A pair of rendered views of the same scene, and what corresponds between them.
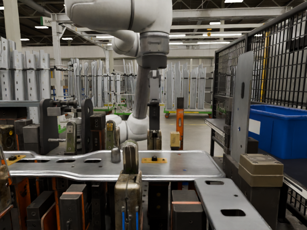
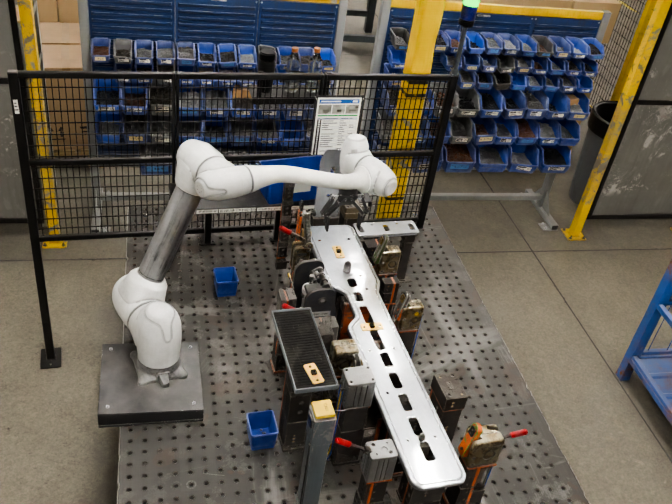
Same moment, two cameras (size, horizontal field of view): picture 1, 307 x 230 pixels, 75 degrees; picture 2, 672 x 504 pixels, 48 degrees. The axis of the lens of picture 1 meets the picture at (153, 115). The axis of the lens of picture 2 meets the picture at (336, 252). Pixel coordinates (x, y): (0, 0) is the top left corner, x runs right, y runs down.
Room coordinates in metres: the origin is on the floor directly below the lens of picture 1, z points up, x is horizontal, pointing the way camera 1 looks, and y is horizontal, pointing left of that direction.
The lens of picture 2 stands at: (1.55, 2.38, 2.85)
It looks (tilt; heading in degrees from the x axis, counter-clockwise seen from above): 36 degrees down; 249
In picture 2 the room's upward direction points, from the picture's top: 9 degrees clockwise
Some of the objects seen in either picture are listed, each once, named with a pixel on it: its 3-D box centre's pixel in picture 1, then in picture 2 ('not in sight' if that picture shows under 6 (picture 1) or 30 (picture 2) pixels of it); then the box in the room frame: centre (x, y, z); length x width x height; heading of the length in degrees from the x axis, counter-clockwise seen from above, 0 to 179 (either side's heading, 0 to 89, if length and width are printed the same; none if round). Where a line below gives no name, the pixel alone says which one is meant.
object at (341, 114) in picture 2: not in sight; (335, 125); (0.52, -0.56, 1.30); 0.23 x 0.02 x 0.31; 0
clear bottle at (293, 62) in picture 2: not in sight; (293, 69); (0.72, -0.65, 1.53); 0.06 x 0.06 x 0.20
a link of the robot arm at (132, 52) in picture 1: (123, 44); (220, 182); (1.16, 0.17, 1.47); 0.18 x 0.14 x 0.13; 19
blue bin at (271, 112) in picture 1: (272, 126); (295, 179); (0.71, -0.44, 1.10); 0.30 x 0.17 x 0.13; 7
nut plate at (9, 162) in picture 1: (12, 159); (372, 325); (0.62, 0.46, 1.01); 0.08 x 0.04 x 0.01; 179
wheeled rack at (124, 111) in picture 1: (132, 94); not in sight; (7.74, 0.82, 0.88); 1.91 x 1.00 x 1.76; 177
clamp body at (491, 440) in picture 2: not in sight; (472, 469); (0.44, 1.05, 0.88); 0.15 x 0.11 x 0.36; 0
